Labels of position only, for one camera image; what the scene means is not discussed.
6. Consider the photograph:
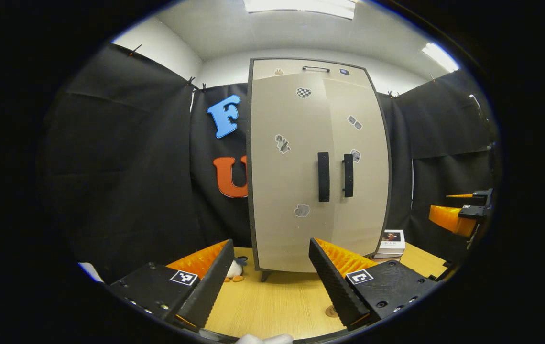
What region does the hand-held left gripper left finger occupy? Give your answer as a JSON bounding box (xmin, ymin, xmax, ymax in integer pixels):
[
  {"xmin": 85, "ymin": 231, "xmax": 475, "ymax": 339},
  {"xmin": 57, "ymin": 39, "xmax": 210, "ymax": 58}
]
[{"xmin": 108, "ymin": 239, "xmax": 235, "ymax": 330}]

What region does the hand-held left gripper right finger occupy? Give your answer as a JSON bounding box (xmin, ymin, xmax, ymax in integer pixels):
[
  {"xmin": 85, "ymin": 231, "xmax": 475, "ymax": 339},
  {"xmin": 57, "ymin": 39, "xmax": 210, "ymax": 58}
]
[{"xmin": 308, "ymin": 237, "xmax": 440, "ymax": 331}]

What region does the grey cabinet door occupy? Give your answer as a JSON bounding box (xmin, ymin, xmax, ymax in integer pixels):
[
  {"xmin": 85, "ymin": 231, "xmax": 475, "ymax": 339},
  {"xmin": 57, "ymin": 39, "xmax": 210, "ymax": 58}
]
[
  {"xmin": 251, "ymin": 74, "xmax": 330, "ymax": 273},
  {"xmin": 323, "ymin": 79, "xmax": 390, "ymax": 256}
]

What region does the grey cabinet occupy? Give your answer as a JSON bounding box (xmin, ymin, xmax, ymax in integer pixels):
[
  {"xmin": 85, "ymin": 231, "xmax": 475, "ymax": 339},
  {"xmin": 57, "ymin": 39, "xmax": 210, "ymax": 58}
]
[{"xmin": 247, "ymin": 57, "xmax": 392, "ymax": 282}]

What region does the penguin plush toy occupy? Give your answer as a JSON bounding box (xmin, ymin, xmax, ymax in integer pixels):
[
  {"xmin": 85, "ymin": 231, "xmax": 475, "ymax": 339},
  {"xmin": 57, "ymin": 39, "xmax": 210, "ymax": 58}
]
[{"xmin": 225, "ymin": 257, "xmax": 248, "ymax": 283}]

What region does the white cover book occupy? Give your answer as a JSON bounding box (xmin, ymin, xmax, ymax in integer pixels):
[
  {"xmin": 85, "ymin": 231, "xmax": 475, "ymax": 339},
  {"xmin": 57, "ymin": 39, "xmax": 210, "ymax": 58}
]
[{"xmin": 379, "ymin": 229, "xmax": 406, "ymax": 254}]

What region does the black backdrop cloth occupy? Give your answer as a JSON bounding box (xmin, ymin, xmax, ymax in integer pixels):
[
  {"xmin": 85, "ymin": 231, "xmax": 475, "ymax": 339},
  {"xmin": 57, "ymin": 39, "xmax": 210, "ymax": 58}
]
[{"xmin": 38, "ymin": 43, "xmax": 500, "ymax": 283}]

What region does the ceiling light panel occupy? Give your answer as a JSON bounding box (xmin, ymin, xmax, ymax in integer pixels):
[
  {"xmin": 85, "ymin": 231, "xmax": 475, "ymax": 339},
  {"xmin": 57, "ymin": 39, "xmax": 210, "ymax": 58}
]
[
  {"xmin": 421, "ymin": 42, "xmax": 459, "ymax": 72},
  {"xmin": 244, "ymin": 0, "xmax": 357, "ymax": 20}
]

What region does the black right door handle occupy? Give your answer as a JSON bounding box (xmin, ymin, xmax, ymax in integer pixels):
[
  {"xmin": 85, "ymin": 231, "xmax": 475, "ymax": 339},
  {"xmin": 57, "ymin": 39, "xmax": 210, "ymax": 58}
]
[{"xmin": 343, "ymin": 153, "xmax": 354, "ymax": 198}]

